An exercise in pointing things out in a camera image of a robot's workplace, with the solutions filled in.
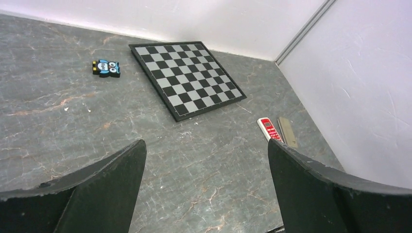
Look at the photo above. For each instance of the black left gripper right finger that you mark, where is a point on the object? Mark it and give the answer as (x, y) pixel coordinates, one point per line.
(316, 198)

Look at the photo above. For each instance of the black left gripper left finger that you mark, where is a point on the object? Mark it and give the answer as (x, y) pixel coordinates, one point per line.
(99, 198)

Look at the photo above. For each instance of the beige remote control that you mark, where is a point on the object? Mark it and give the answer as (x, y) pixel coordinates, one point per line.
(287, 132)

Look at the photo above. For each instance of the white remote control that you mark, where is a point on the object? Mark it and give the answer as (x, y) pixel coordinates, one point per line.
(268, 129)

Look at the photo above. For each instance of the small blue owl toy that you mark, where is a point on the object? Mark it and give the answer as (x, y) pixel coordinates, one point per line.
(104, 68)

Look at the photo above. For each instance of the black white checkerboard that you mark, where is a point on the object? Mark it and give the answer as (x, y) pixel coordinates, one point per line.
(187, 77)

